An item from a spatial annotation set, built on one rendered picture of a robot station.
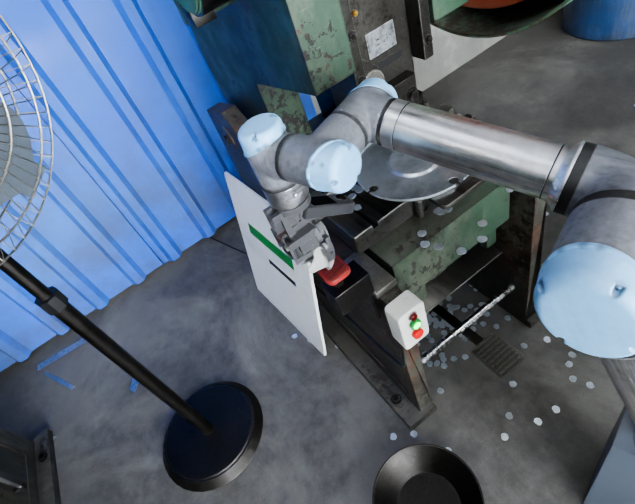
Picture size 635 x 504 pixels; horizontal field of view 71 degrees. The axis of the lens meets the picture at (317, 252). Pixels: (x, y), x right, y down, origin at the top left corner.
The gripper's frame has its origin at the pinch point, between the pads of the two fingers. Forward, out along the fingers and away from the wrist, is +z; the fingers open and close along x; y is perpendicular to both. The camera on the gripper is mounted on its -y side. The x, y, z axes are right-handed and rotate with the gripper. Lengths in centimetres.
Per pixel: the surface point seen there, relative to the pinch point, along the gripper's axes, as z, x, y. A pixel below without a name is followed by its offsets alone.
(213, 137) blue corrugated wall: 31, -135, -15
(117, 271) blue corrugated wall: 64, -135, 58
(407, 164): -1.1, -9.6, -30.4
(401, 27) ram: -29, -14, -38
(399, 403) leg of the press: 75, 1, -3
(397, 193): -0.5, -4.3, -22.6
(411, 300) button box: 14.9, 10.1, -10.9
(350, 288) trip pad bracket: 7.5, 3.0, -1.2
